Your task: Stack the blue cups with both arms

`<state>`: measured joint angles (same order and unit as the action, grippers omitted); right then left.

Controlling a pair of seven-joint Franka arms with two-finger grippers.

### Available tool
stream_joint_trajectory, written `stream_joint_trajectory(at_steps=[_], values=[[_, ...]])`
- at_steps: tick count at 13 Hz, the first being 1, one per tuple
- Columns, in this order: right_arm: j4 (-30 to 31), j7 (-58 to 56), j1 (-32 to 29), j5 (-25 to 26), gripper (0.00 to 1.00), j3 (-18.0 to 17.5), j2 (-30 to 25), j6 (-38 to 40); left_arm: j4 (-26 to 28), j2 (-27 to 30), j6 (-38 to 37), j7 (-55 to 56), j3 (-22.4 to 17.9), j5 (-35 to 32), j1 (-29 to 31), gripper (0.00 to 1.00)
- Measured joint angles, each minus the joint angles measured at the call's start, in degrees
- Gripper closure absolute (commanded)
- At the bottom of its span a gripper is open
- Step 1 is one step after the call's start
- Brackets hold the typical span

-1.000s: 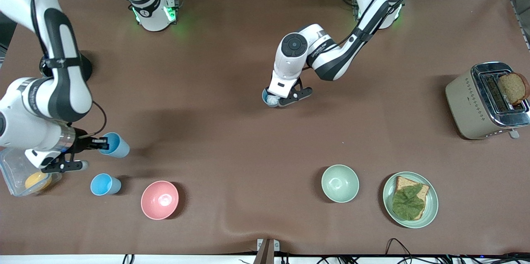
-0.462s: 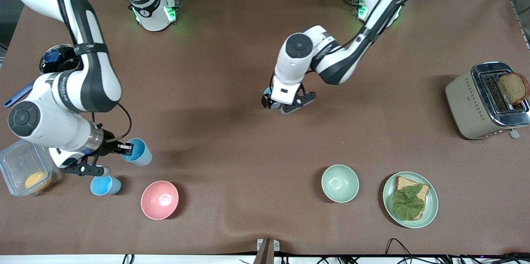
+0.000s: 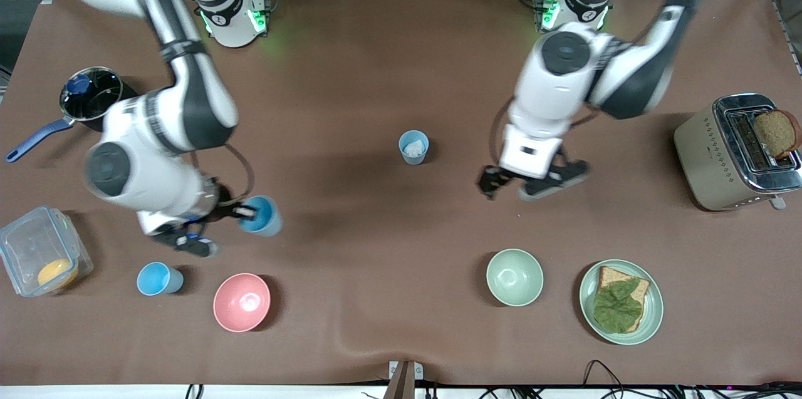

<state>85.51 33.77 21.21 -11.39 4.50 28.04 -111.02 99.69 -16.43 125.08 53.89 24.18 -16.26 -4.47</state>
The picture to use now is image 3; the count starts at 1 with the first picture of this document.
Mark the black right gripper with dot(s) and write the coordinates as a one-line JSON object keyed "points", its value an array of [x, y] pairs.
{"points": [[220, 207]]}

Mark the pale green plate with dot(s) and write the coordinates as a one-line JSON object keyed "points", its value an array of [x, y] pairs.
{"points": [[655, 308]]}

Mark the pink bowl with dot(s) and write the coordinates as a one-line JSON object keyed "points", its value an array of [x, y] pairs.
{"points": [[241, 302]]}

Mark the green lettuce leaf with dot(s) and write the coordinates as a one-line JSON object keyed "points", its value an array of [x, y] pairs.
{"points": [[617, 308]]}

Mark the metal table clamp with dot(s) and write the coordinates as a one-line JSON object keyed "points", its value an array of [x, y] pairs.
{"points": [[405, 377]]}

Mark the glass lid with blue knob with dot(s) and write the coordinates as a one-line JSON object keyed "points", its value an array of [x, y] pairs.
{"points": [[94, 95]]}

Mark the clear plastic food container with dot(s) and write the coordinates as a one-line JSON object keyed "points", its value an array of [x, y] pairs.
{"points": [[34, 248]]}

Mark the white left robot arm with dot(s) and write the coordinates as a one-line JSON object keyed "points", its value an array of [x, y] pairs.
{"points": [[551, 92]]}

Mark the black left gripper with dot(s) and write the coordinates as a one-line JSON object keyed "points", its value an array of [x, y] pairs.
{"points": [[490, 180]]}

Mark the yellow round fruit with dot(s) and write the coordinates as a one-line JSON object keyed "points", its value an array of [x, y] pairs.
{"points": [[55, 272]]}

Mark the beige metal toaster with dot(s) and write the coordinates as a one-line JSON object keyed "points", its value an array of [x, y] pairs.
{"points": [[708, 161]]}

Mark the white crumpled paper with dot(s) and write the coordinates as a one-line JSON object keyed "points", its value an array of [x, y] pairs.
{"points": [[414, 148]]}

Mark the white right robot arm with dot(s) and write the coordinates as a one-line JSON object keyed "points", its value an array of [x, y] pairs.
{"points": [[156, 136]]}

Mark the blue plastic cup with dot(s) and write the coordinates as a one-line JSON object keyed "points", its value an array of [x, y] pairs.
{"points": [[413, 158], [156, 279], [266, 217]]}

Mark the pale green bowl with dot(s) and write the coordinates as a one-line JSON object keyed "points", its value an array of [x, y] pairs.
{"points": [[514, 277]]}

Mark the dark brown bread slice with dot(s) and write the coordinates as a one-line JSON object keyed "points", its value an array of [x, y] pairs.
{"points": [[775, 133]]}

